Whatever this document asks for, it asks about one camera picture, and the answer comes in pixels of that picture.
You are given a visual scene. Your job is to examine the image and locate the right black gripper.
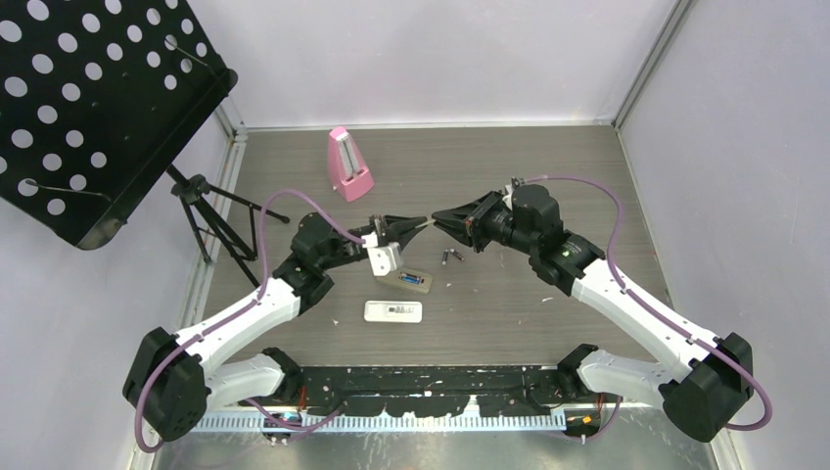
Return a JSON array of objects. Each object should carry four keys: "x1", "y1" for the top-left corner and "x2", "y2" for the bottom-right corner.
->
[{"x1": 432, "y1": 190, "x2": 537, "y2": 257}]

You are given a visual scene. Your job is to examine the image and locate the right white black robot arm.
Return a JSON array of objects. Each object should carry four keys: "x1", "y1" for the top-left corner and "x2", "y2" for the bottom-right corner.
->
[{"x1": 432, "y1": 184, "x2": 757, "y2": 443}]

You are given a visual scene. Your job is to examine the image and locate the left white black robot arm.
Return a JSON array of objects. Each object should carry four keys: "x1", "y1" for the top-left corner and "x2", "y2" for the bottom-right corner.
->
[{"x1": 122, "y1": 212, "x2": 429, "y2": 452}]

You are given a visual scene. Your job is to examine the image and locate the white remote control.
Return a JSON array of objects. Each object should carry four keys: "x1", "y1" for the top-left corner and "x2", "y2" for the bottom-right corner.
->
[{"x1": 363, "y1": 301, "x2": 423, "y2": 324}]

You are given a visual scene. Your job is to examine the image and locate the pink metronome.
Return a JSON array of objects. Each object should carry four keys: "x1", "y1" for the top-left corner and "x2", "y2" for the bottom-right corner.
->
[{"x1": 327, "y1": 126, "x2": 375, "y2": 203}]

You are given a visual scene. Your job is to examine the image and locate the black tripod stand legs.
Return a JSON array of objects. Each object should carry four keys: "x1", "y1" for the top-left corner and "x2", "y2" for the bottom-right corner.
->
[{"x1": 166, "y1": 164, "x2": 291, "y2": 263}]

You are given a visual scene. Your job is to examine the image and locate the black perforated music stand desk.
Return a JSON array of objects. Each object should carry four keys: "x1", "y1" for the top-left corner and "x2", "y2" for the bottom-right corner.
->
[{"x1": 1, "y1": 1, "x2": 238, "y2": 251}]

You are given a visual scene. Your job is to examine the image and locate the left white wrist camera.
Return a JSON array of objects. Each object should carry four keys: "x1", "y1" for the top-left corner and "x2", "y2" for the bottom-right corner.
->
[{"x1": 362, "y1": 233, "x2": 403, "y2": 277}]

